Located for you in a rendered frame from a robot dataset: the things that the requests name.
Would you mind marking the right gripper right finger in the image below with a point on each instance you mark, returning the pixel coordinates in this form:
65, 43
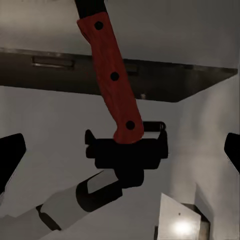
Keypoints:
232, 149

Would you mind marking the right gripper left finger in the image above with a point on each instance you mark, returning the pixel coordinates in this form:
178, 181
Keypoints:
12, 149

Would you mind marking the parer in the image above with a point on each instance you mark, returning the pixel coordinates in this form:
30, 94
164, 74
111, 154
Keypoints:
110, 71

